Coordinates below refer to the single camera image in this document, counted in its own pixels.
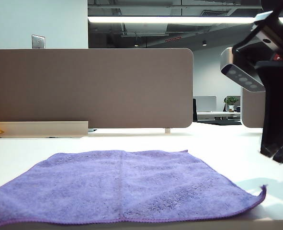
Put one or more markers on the narrow brown desk partition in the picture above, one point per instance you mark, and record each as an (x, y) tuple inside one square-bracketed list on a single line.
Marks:
[(251, 110)]

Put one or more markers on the metal wall plate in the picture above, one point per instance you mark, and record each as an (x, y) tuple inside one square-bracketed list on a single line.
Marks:
[(38, 41)]

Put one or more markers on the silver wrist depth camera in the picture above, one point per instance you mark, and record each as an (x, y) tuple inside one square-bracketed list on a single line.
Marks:
[(241, 79)]

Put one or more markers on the white partition foot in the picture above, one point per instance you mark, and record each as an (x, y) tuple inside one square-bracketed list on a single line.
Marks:
[(167, 130)]

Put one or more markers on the purple microfibre cloth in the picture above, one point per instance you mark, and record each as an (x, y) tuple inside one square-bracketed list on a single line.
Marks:
[(107, 187)]

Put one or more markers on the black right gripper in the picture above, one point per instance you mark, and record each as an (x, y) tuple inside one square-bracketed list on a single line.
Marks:
[(275, 36)]

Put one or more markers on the red ceiling sign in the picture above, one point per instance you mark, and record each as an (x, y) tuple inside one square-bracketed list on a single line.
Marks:
[(173, 39)]

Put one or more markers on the black ceiling spot lamp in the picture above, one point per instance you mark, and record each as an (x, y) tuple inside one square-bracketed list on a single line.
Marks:
[(204, 42)]

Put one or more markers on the white background desk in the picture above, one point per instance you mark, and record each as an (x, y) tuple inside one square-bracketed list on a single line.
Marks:
[(210, 113)]

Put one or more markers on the wide brown desk partition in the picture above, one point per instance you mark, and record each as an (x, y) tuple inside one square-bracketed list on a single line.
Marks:
[(83, 88)]

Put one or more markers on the long ceiling light strip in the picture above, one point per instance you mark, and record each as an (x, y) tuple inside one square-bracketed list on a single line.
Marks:
[(155, 19)]

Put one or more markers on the potted green plant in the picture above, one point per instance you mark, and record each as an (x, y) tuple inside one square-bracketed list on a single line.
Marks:
[(231, 101)]

